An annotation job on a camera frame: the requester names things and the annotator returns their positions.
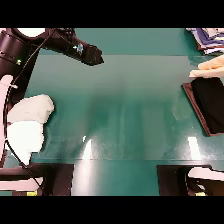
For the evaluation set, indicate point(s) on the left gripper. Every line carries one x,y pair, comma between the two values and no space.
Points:
92,55

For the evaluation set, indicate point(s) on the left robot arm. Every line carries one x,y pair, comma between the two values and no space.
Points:
13,50

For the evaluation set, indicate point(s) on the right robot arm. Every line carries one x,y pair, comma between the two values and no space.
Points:
173,181

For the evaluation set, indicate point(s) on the purple garment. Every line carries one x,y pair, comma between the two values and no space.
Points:
208,38

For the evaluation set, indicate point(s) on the cream garment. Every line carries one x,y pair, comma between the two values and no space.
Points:
210,68

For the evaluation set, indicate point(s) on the white garment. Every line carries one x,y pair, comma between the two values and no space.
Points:
215,50

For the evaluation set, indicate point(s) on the black garment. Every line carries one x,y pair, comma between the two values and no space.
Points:
210,100

